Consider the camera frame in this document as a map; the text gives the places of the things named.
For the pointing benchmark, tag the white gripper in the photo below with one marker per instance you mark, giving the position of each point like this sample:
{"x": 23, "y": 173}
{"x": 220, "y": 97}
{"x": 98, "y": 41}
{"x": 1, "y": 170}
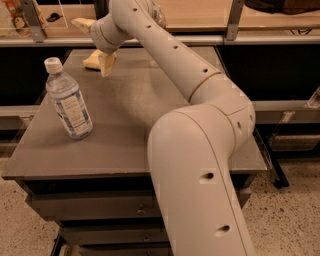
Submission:
{"x": 97, "y": 35}

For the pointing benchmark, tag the yellow sponge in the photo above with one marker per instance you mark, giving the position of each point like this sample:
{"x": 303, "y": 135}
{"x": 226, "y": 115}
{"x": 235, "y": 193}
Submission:
{"x": 92, "y": 62}

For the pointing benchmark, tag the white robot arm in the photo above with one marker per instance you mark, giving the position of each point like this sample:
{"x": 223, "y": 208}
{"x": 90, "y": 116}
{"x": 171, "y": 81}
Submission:
{"x": 188, "y": 148}

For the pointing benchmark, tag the blue label plastic bottle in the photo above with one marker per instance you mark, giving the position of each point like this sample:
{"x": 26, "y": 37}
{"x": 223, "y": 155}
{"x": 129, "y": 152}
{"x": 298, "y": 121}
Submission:
{"x": 65, "y": 94}

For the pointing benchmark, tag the clear water bottle red label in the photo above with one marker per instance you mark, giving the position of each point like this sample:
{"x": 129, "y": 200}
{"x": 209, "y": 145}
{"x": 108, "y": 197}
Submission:
{"x": 158, "y": 15}

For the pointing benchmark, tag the small black object on shelf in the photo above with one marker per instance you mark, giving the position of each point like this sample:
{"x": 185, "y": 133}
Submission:
{"x": 54, "y": 17}

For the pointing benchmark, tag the colourful box on shelf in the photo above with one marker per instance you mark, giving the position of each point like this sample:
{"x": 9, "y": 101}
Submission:
{"x": 21, "y": 18}

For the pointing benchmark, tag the grey drawer cabinet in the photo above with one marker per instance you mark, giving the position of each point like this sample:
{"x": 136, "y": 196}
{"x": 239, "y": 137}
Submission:
{"x": 99, "y": 189}

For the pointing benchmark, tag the dark bag on shelf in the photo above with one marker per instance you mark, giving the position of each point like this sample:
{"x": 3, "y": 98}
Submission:
{"x": 288, "y": 7}

